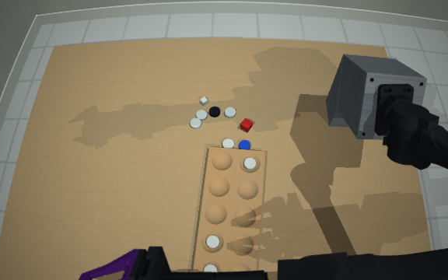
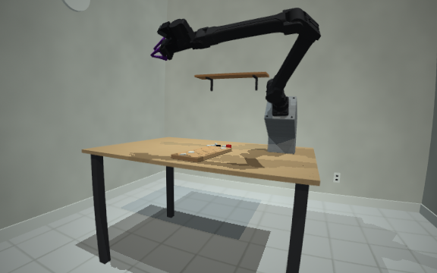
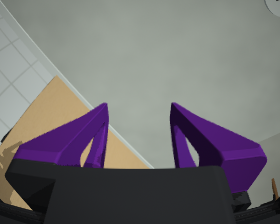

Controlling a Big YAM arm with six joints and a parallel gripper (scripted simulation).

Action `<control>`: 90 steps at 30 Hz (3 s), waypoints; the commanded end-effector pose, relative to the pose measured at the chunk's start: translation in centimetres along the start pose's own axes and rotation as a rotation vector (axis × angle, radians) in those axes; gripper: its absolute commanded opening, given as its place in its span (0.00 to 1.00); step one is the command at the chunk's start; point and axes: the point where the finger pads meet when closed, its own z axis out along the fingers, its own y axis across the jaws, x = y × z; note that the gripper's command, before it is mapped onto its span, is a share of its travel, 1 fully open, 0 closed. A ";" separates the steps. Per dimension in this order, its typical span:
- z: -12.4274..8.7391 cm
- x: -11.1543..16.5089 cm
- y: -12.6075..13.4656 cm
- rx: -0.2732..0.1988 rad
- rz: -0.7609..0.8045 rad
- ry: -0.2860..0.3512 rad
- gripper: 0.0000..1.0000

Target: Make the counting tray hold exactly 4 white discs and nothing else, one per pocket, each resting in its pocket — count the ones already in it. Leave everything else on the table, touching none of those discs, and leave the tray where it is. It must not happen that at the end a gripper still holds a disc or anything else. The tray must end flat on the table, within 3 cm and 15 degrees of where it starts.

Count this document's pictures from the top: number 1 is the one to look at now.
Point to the blue disc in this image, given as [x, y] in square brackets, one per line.
[244, 145]

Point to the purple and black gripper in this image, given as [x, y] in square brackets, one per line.
[140, 264]

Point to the red cube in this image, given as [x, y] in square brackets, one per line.
[246, 125]

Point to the white disc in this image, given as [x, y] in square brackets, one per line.
[211, 268]
[230, 112]
[202, 115]
[250, 163]
[195, 123]
[228, 143]
[213, 241]

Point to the black disc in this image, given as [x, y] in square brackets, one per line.
[214, 111]

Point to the tan tray with round pockets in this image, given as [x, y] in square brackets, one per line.
[231, 210]

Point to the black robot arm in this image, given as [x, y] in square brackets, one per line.
[407, 126]

